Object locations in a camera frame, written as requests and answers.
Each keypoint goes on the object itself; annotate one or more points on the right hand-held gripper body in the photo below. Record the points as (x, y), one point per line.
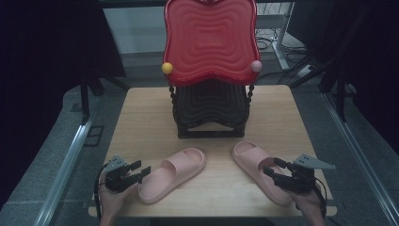
(301, 180)

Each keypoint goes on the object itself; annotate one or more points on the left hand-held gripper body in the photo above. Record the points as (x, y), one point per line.
(117, 180)

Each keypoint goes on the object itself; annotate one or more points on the pink slipper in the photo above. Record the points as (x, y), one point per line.
(251, 158)
(169, 175)

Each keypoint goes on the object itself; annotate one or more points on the red and black shoe rack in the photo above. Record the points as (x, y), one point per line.
(210, 40)

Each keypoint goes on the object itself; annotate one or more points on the person's right hand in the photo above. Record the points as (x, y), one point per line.
(309, 204)

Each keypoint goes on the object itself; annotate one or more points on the black metal stand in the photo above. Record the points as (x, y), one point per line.
(84, 97)
(340, 94)

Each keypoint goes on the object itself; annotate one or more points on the white power strip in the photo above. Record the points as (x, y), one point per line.
(305, 71)

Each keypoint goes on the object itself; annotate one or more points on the dark curtain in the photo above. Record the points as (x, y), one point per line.
(370, 47)
(47, 40)

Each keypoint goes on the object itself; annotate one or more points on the silver metal rail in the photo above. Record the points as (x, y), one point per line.
(360, 150)
(62, 175)

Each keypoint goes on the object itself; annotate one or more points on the white metal desk frame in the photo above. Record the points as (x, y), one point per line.
(279, 37)

